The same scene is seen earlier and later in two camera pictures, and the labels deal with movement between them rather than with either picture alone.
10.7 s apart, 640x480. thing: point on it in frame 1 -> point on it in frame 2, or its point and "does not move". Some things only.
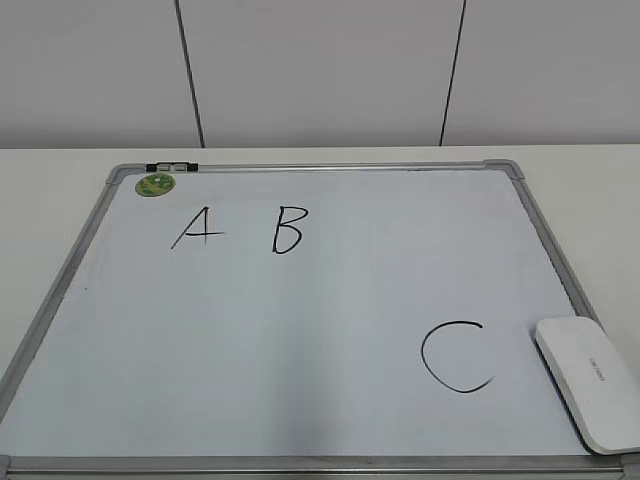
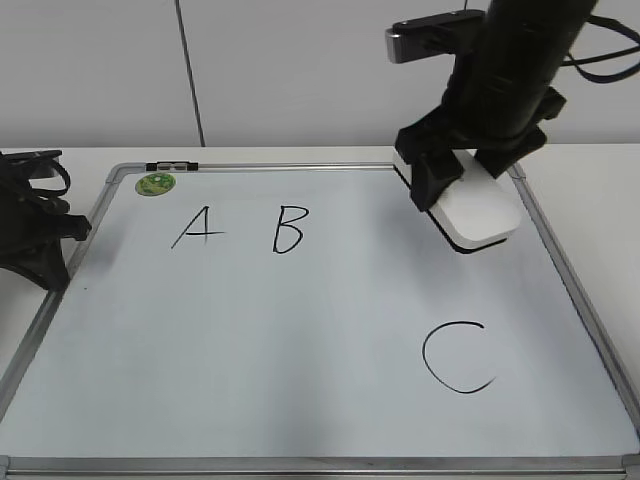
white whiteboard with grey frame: (303, 320) does not move
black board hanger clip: (172, 167) does not move
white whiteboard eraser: (600, 387) -> (481, 211)
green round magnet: (155, 185) does not move
